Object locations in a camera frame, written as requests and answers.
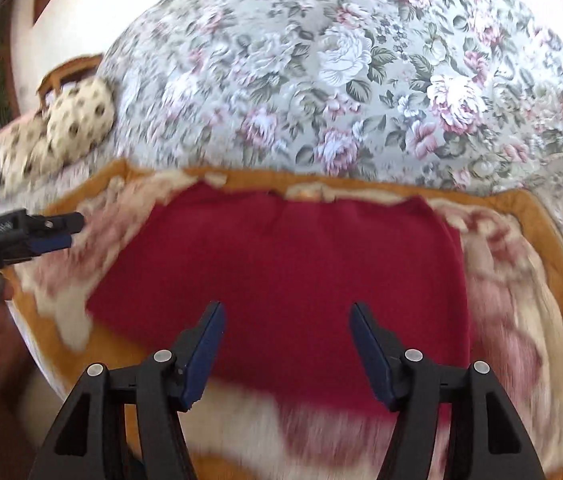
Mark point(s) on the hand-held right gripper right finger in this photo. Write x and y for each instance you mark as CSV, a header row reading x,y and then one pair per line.
x,y
369,355

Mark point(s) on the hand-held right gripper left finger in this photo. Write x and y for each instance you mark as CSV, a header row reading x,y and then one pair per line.
x,y
206,355

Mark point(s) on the plush orange flower blanket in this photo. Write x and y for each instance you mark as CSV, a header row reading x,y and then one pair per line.
x,y
521,270

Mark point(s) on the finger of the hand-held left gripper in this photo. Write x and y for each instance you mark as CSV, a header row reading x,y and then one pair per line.
x,y
59,222
51,243

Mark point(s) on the dark red sweater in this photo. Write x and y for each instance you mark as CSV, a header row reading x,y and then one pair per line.
x,y
281,280

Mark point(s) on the floral bedspread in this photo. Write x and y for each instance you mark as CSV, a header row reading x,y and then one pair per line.
x,y
311,85

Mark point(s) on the cream medallion print pillow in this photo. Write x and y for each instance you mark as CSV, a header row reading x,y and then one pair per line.
x,y
24,152
81,117

